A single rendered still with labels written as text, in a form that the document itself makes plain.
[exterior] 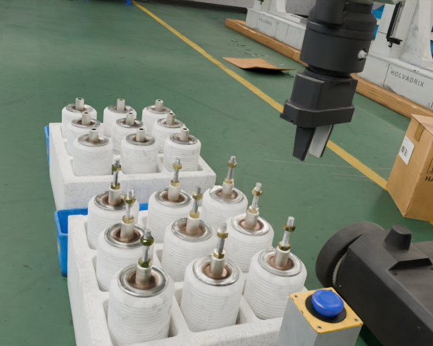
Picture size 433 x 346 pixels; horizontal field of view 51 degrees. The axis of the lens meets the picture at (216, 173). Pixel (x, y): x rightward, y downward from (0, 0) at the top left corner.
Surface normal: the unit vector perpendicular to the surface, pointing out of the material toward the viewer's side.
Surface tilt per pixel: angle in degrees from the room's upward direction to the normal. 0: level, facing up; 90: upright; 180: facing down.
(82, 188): 90
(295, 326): 90
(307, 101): 90
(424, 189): 90
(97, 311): 0
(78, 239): 0
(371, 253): 45
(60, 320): 0
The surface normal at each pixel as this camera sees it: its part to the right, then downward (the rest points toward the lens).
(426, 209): -0.07, 0.42
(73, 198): 0.39, 0.44
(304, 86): -0.79, 0.15
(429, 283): 0.15, -0.89
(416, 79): -0.93, 0.02
